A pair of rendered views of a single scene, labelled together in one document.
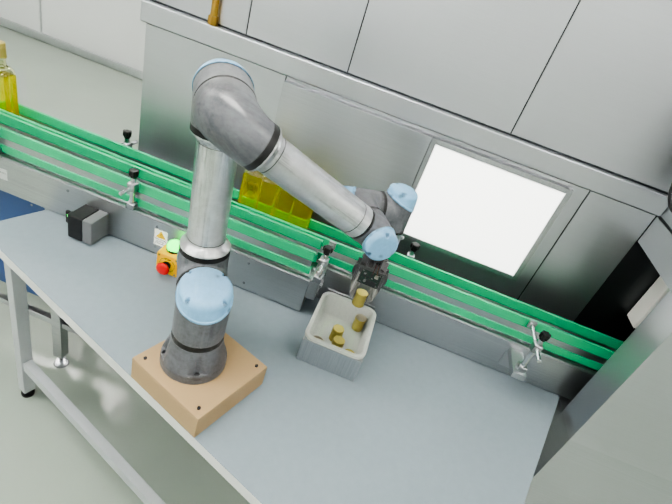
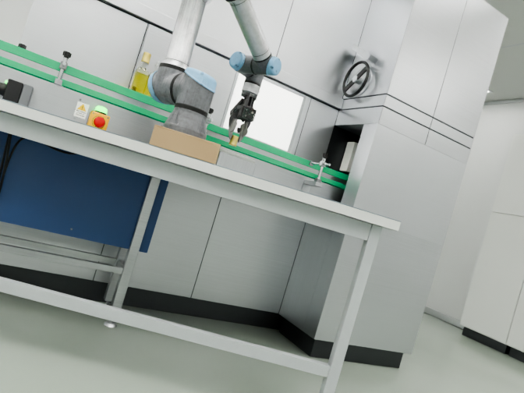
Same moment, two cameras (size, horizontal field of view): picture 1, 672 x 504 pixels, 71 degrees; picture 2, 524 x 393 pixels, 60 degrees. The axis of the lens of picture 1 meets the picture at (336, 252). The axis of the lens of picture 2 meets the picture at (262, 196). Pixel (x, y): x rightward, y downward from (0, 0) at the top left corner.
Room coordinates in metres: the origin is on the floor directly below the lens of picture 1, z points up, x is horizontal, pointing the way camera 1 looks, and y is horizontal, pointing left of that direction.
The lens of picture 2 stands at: (-0.76, 0.75, 0.66)
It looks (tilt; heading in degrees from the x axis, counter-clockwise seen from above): 1 degrees up; 329
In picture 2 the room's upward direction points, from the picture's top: 17 degrees clockwise
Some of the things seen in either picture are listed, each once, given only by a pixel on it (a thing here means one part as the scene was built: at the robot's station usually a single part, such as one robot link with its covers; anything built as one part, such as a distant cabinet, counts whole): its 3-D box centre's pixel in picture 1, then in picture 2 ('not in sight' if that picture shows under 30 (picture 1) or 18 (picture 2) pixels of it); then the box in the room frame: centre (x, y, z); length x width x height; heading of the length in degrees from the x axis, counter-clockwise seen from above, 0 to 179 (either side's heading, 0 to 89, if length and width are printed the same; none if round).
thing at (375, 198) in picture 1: (361, 207); (245, 64); (0.99, -0.02, 1.22); 0.11 x 0.11 x 0.08; 24
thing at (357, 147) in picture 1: (405, 184); (224, 95); (1.38, -0.13, 1.15); 0.90 x 0.03 x 0.34; 86
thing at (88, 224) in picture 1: (88, 224); (17, 94); (1.10, 0.74, 0.79); 0.08 x 0.08 x 0.08; 86
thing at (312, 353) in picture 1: (339, 328); (223, 164); (1.05, -0.09, 0.79); 0.27 x 0.17 x 0.08; 176
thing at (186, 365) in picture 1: (196, 344); (187, 122); (0.74, 0.23, 0.87); 0.15 x 0.15 x 0.10
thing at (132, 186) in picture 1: (127, 192); (62, 68); (1.12, 0.62, 0.94); 0.07 x 0.04 x 0.13; 176
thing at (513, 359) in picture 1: (525, 355); (316, 175); (1.09, -0.62, 0.90); 0.17 x 0.05 x 0.23; 176
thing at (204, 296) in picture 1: (203, 304); (196, 90); (0.75, 0.23, 0.98); 0.13 x 0.12 x 0.14; 24
